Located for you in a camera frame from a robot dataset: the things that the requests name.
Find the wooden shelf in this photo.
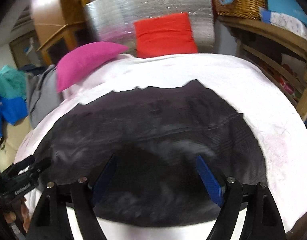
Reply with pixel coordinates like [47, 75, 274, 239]
[217, 15, 307, 123]

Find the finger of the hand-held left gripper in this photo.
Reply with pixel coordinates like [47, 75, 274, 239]
[1, 156, 36, 178]
[17, 158, 52, 180]

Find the silver insulation mat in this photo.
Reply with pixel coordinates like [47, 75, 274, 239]
[84, 0, 216, 55]

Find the printed gift bag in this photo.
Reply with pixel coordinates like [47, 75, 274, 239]
[281, 54, 307, 80]

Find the blue jacket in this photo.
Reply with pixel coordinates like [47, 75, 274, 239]
[0, 91, 29, 138]

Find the dark wooden door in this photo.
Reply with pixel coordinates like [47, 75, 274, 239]
[9, 32, 41, 68]

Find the blue flat box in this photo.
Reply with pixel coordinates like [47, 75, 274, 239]
[266, 0, 307, 28]

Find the red pillow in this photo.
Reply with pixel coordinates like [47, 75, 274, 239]
[134, 12, 199, 58]

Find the wicker basket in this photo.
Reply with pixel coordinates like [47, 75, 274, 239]
[210, 0, 267, 20]

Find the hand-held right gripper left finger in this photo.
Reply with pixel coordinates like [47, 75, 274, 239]
[25, 154, 118, 240]

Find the white blanket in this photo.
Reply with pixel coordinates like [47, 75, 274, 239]
[14, 52, 307, 240]

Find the teal jacket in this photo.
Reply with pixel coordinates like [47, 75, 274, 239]
[0, 65, 26, 99]

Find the black quilted jacket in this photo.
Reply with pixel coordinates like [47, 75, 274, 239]
[34, 79, 267, 228]

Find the wooden cabinet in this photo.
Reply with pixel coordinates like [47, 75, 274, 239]
[37, 22, 94, 65]

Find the white printed box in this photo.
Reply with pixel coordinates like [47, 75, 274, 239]
[259, 7, 307, 42]

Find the grey garment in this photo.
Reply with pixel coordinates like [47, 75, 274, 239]
[26, 65, 63, 128]

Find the person's left hand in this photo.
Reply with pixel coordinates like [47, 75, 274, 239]
[5, 197, 31, 233]

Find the pink pillow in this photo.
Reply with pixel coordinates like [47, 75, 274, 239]
[56, 42, 130, 93]

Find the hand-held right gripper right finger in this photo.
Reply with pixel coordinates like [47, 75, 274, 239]
[196, 155, 287, 240]

